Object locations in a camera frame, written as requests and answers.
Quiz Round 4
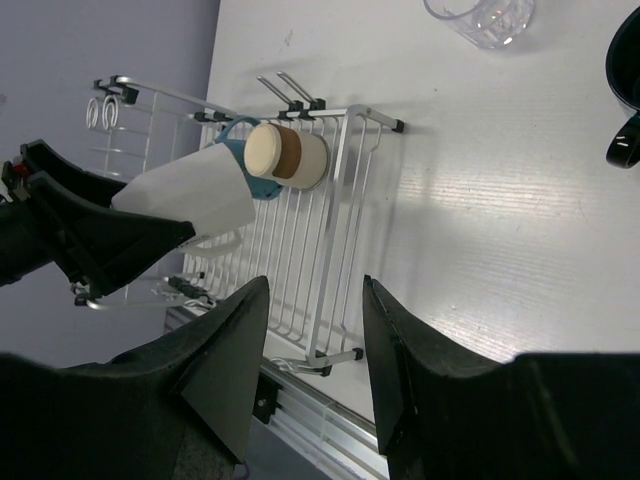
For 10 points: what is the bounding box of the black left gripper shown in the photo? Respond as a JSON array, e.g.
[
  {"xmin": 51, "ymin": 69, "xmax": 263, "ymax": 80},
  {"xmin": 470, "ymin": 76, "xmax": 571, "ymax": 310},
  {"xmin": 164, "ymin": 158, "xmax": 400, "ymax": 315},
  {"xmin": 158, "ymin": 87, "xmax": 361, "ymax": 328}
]
[{"xmin": 1, "ymin": 140, "xmax": 195, "ymax": 298}]

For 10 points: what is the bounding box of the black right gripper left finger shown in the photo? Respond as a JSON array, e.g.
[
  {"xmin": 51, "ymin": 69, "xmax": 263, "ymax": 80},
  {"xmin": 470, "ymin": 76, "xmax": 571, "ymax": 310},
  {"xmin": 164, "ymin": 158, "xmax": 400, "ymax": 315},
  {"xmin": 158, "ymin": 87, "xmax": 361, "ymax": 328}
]
[{"xmin": 1, "ymin": 276, "xmax": 270, "ymax": 479}]

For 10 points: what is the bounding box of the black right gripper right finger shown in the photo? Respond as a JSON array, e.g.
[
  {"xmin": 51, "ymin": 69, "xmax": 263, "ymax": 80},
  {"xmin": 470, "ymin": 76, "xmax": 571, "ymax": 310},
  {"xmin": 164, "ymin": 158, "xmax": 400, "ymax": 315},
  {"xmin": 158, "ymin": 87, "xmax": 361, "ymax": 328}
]
[{"xmin": 362, "ymin": 278, "xmax": 639, "ymax": 479}]

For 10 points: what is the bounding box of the white ceramic mug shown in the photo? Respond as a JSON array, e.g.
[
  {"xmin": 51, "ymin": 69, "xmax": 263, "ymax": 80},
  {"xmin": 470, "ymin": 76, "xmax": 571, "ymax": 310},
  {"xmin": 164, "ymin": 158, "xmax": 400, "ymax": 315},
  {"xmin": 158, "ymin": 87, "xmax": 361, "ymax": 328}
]
[{"xmin": 111, "ymin": 144, "xmax": 256, "ymax": 258}]

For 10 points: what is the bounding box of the cream tumbler with brown band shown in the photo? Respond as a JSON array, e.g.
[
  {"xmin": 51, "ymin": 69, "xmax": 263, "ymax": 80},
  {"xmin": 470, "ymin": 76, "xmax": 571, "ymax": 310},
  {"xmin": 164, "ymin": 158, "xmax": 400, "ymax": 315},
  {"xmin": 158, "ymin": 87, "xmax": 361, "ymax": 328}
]
[{"xmin": 248, "ymin": 123, "xmax": 330, "ymax": 190}]

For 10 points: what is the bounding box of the dark green mug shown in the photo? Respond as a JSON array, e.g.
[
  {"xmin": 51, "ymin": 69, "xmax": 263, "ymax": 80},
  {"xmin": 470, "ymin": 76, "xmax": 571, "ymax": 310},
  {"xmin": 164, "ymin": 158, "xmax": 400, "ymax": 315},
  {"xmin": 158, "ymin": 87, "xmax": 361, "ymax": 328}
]
[{"xmin": 605, "ymin": 8, "xmax": 639, "ymax": 169}]

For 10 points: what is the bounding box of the blue floral mug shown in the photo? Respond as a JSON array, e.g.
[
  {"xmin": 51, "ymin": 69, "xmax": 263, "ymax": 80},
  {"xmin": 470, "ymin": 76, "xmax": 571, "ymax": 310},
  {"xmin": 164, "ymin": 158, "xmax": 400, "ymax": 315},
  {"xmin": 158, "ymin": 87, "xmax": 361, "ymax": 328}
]
[{"xmin": 214, "ymin": 116, "xmax": 283, "ymax": 201}]

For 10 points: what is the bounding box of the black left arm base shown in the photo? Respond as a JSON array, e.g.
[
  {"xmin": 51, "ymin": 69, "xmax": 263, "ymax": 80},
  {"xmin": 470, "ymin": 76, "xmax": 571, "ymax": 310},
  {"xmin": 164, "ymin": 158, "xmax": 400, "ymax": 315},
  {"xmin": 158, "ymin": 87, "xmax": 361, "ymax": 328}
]
[{"xmin": 253, "ymin": 373, "xmax": 281, "ymax": 425}]

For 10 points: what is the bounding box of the clear glass tumbler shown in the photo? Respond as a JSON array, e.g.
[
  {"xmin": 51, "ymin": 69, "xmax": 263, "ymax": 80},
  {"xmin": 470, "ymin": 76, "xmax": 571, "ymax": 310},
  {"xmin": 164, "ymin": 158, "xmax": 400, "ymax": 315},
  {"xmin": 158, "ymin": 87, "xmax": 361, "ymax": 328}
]
[{"xmin": 423, "ymin": 0, "xmax": 536, "ymax": 50}]

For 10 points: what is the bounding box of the aluminium rail frame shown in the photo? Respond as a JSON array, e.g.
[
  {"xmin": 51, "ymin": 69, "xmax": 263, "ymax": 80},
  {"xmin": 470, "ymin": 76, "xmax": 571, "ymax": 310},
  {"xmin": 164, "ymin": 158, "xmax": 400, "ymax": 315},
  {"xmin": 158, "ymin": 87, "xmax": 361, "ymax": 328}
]
[{"xmin": 164, "ymin": 304, "xmax": 391, "ymax": 480}]

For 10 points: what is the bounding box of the white wire dish rack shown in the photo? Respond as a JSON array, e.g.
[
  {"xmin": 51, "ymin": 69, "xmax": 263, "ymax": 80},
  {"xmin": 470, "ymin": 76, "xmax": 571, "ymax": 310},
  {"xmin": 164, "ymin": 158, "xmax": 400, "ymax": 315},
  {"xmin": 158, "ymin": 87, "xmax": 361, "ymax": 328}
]
[{"xmin": 75, "ymin": 72, "xmax": 405, "ymax": 377}]

